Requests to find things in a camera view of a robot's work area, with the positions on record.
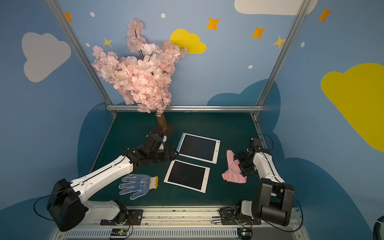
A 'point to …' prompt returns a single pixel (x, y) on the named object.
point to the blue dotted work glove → (139, 183)
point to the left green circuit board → (118, 233)
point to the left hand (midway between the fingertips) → (174, 152)
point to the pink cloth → (233, 172)
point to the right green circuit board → (244, 233)
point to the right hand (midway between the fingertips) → (238, 162)
